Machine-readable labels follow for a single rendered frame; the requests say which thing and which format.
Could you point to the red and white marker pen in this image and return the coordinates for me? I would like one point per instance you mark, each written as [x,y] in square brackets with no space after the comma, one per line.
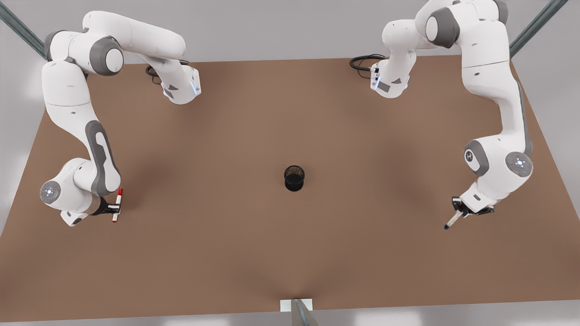
[117,204]

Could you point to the silver frame post with foot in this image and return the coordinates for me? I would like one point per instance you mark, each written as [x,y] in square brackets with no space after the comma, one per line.
[299,311]

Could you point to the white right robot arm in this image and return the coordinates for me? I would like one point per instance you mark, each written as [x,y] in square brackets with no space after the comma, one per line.
[68,95]

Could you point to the blue and white marker pen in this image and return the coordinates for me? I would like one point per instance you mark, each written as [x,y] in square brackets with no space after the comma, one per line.
[453,220]

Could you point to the black mesh pen cup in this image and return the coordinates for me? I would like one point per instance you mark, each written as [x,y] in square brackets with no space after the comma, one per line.
[294,177]

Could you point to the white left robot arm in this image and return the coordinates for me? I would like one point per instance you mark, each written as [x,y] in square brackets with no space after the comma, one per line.
[491,81]

